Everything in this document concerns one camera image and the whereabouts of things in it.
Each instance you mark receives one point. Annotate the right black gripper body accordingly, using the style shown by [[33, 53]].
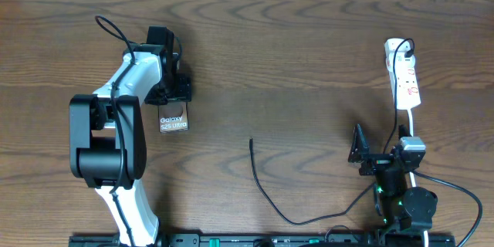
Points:
[[375, 165]]

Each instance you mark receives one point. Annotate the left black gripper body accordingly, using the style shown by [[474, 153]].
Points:
[[177, 88]]

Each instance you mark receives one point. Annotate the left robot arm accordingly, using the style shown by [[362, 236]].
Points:
[[107, 144]]

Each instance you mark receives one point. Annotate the white power strip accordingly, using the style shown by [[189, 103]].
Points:
[[400, 63]]

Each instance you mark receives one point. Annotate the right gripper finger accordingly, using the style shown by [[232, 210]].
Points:
[[403, 131], [359, 150]]

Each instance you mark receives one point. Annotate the Galaxy S25 Ultra smartphone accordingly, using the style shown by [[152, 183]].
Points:
[[173, 117]]

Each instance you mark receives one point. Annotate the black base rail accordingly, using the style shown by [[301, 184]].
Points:
[[339, 238]]

